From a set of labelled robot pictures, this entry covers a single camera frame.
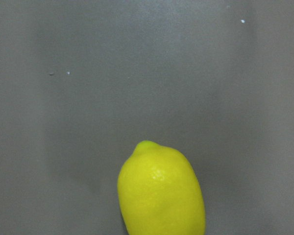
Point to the yellow lemon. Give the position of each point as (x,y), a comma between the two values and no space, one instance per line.
(159,193)

